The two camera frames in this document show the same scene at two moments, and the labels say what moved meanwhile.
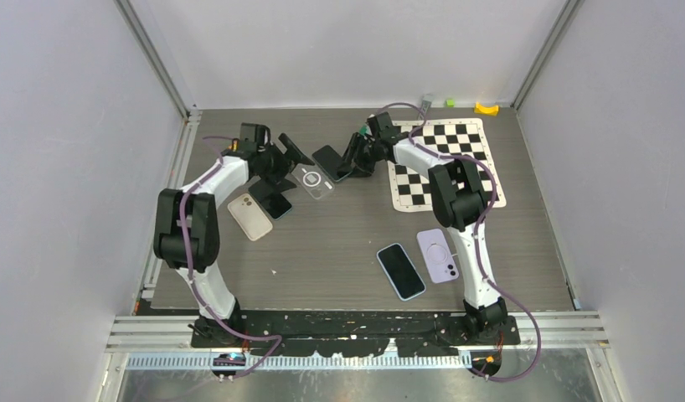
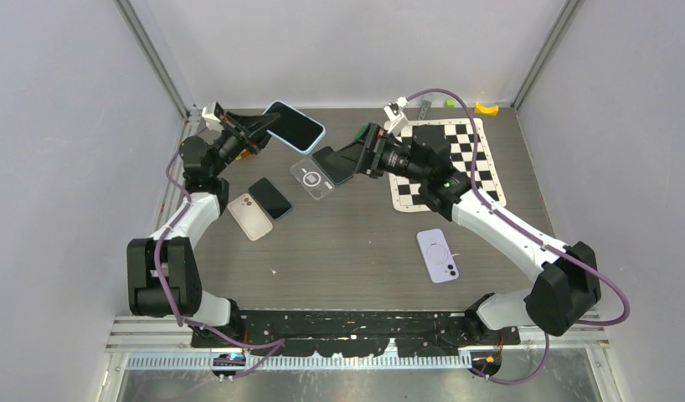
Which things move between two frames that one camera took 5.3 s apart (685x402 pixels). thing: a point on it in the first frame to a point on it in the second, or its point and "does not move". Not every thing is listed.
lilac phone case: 437,255 does not move
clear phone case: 312,179 does not move
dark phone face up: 270,198 does not move
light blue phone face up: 400,271 to 295,128
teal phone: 332,162 does not move
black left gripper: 292,153 to 239,128
